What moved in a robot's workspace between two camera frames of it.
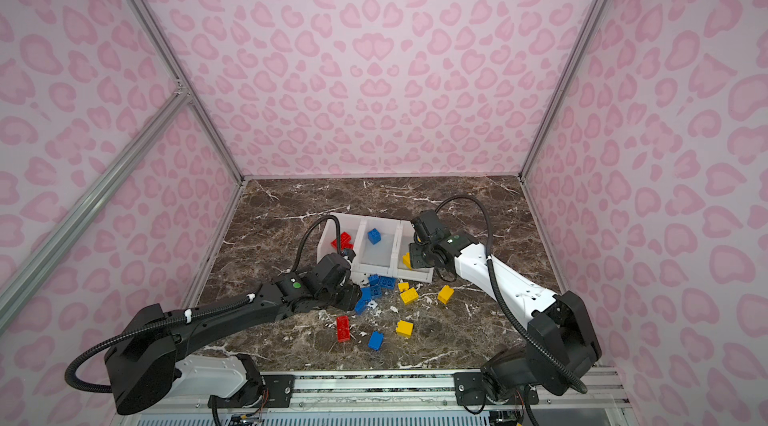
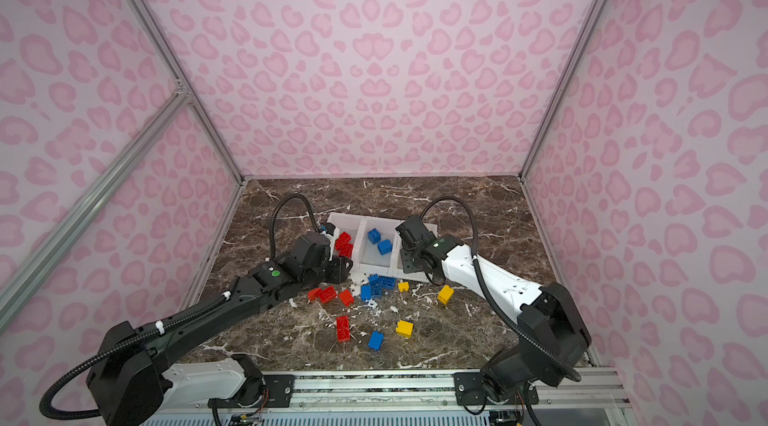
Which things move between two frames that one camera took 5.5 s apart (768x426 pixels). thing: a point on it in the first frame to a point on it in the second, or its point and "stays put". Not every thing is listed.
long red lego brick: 343,329 stays put
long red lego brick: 345,241 stays put
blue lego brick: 360,305 to 385,247
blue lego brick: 374,236 stays put
